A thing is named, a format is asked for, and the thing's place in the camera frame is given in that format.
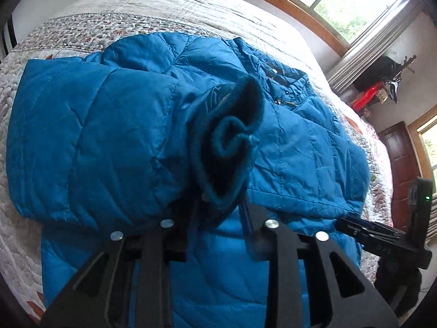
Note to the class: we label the floral quilted bedspread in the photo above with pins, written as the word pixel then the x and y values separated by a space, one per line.
pixel 164 3

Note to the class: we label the black bag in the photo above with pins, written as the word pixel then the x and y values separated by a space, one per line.
pixel 377 71

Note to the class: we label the small wooden framed window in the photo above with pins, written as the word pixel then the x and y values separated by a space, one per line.
pixel 428 143

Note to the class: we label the brown wooden door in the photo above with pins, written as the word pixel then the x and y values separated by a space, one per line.
pixel 401 170

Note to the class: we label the white curtain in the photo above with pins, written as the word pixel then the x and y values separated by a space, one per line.
pixel 379 41

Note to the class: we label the dark coat rack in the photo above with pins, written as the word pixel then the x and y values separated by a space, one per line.
pixel 397 75

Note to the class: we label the red bag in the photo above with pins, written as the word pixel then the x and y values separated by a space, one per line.
pixel 367 97

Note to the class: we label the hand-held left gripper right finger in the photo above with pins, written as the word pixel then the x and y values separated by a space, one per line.
pixel 246 218

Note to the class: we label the person's right hand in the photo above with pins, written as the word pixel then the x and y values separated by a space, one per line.
pixel 399 290

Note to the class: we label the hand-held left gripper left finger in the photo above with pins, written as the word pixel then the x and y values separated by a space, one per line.
pixel 177 246

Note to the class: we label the blue puffer jacket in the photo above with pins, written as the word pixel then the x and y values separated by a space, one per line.
pixel 102 136

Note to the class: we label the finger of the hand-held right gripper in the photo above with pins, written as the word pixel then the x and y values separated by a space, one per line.
pixel 382 223
pixel 362 234

